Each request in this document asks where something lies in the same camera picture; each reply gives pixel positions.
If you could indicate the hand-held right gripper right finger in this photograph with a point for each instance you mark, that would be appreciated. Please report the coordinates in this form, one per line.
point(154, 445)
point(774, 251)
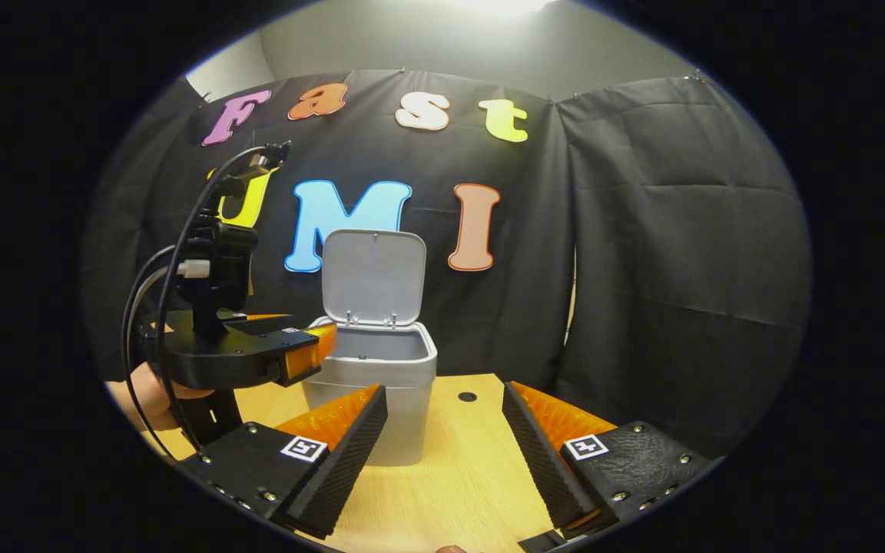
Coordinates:
point(538, 468)

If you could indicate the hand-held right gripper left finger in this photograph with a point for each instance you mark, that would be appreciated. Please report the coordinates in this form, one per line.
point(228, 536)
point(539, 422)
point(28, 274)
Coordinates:
point(346, 472)

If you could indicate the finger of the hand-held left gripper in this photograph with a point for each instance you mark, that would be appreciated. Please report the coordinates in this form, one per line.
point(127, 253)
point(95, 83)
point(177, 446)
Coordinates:
point(258, 322)
point(306, 357)

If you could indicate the light grey desktop garbage bin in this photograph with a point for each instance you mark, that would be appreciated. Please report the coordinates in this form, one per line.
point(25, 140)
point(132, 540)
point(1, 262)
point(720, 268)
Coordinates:
point(373, 284)

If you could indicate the wooden desktop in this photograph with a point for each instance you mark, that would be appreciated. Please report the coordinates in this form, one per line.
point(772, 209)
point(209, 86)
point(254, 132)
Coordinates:
point(458, 476)

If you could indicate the black backdrop cloth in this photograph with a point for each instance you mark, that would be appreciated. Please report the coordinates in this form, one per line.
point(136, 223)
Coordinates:
point(681, 269)

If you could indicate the large ceiling light panel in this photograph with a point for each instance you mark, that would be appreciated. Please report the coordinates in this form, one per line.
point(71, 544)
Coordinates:
point(504, 6)

